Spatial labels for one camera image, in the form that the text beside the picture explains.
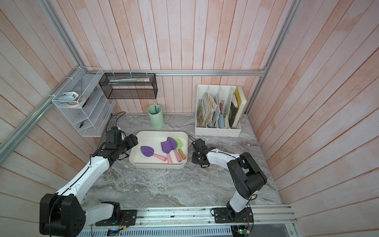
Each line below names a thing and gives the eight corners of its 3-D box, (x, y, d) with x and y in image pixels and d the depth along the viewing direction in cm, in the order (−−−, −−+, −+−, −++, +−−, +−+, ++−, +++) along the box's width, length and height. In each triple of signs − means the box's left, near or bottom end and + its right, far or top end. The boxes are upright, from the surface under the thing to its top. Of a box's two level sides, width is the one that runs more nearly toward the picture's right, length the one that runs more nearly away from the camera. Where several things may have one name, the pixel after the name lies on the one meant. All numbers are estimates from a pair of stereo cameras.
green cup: (150, 128, 113) (146, 115, 102) (152, 117, 121) (148, 104, 109) (163, 128, 114) (160, 115, 102) (164, 117, 121) (162, 104, 109)
